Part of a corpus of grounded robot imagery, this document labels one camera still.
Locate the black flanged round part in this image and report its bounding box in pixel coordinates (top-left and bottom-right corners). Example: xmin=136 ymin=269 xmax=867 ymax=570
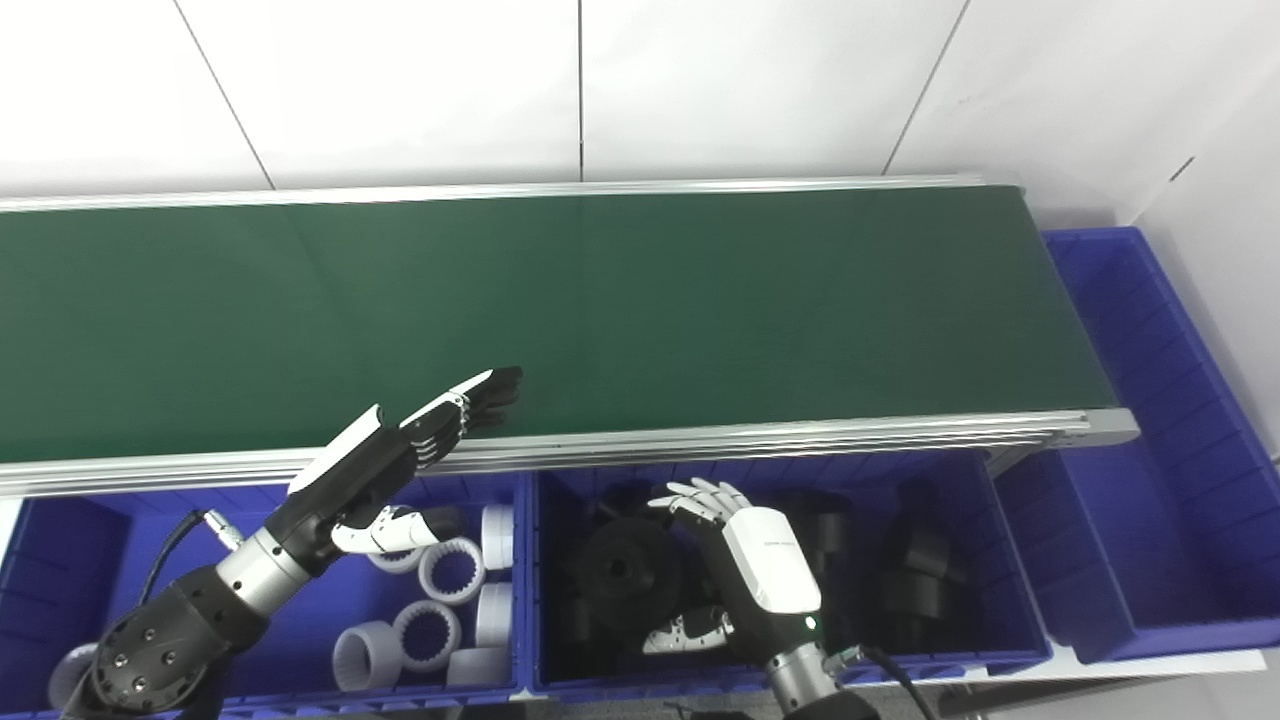
xmin=579 ymin=519 xmax=687 ymax=634

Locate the green conveyor belt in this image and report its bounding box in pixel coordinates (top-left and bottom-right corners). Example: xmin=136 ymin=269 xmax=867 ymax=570
xmin=0 ymin=185 xmax=1119 ymax=465

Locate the black cylindrical part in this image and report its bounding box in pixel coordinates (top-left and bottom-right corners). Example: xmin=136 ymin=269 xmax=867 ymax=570
xmin=884 ymin=510 xmax=967 ymax=583
xmin=598 ymin=479 xmax=663 ymax=523
xmin=879 ymin=571 xmax=952 ymax=623
xmin=788 ymin=489 xmax=853 ymax=563

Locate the blue bin with white parts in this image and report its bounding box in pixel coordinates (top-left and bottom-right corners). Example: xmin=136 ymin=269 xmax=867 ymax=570
xmin=0 ymin=470 xmax=532 ymax=717

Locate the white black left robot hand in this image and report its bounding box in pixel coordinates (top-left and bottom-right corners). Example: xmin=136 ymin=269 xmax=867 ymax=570
xmin=262 ymin=366 xmax=524 ymax=579

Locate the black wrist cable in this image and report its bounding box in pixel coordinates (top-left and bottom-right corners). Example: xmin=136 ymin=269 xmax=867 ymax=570
xmin=825 ymin=644 xmax=937 ymax=720
xmin=138 ymin=507 xmax=247 ymax=607

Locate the silver conveyor side rail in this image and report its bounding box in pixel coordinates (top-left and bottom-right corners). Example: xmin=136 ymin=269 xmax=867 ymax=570
xmin=0 ymin=407 xmax=1142 ymax=499
xmin=0 ymin=174 xmax=1027 ymax=214

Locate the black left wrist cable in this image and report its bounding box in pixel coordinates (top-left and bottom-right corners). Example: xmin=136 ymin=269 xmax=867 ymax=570
xmin=138 ymin=507 xmax=247 ymax=607

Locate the empty blue bin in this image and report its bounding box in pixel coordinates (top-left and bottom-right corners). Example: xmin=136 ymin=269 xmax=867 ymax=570
xmin=994 ymin=227 xmax=1280 ymax=665

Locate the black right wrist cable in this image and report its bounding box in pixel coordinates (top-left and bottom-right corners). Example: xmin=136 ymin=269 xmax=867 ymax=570
xmin=825 ymin=644 xmax=937 ymax=720

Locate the blue bin with black parts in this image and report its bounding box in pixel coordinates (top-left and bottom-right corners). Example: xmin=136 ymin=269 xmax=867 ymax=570
xmin=525 ymin=446 xmax=1054 ymax=699

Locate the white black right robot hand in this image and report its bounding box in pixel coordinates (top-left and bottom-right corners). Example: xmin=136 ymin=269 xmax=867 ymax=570
xmin=642 ymin=478 xmax=827 ymax=665

